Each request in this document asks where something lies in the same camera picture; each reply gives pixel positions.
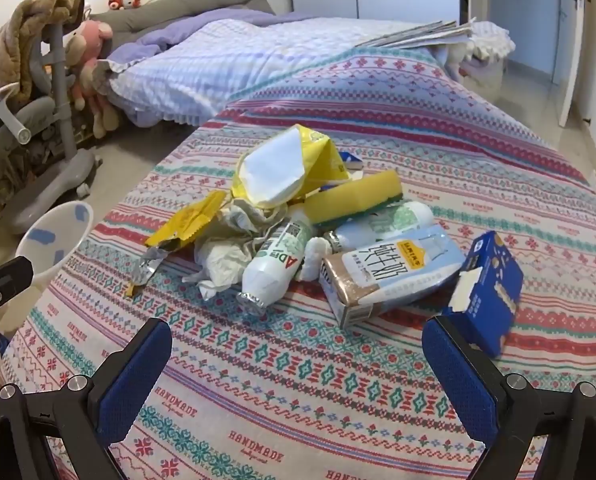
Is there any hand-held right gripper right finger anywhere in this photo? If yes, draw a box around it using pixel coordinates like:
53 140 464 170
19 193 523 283
422 315 596 480

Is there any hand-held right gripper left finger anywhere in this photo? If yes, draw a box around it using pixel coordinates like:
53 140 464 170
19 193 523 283
0 317 173 480

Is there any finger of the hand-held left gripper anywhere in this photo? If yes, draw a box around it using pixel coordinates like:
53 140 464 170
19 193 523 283
0 255 34 361

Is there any white plastic basin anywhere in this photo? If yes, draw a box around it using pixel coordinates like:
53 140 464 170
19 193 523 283
15 200 95 291

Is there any white plastic drink bottle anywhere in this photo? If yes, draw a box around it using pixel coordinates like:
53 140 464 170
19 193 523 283
328 201 435 253
236 210 319 316

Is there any dark blue cardboard box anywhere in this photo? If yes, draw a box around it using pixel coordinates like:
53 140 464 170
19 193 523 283
442 231 524 358

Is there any light blue milk carton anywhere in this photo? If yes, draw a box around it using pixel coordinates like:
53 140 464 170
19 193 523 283
319 225 466 330

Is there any patterned striped blanket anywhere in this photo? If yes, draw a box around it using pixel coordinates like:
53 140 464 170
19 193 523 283
0 47 596 480

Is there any crumpled white tissue paper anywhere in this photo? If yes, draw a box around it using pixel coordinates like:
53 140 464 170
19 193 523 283
193 199 299 301

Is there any grey swivel chair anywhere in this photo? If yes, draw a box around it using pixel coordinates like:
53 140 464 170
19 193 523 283
0 22 104 236

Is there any yellow foil wrapper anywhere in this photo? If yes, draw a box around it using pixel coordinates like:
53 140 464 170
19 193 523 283
125 190 229 301

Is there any white paper wad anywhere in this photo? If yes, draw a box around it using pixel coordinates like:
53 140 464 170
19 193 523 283
302 236 335 281

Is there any tan plush toy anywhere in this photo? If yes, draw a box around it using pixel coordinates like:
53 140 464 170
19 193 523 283
89 87 122 139

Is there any yellow sponge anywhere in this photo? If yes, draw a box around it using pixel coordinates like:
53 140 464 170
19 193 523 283
305 170 405 227

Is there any brown fleece blanket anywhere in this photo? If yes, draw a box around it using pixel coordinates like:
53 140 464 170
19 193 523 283
0 0 86 106

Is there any pink monkey plush toy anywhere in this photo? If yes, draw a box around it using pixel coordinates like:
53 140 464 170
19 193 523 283
63 20 115 111

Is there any yellow snack bag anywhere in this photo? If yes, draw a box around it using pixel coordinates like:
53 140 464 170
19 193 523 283
230 125 353 208

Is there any purple duvet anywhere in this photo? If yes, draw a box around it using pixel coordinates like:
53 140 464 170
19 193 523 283
107 2 279 63

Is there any blue checked quilt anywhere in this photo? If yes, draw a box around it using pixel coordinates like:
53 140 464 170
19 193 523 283
93 17 448 128

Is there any white frilly cloth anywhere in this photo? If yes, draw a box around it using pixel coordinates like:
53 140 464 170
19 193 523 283
445 21 516 92

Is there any grey headboard cushion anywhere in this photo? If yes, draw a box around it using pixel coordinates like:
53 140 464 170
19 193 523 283
85 0 279 41

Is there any stack of newspapers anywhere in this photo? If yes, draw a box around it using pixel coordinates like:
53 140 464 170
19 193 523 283
355 20 478 50

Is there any white door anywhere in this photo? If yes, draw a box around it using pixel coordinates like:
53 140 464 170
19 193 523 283
558 0 596 128

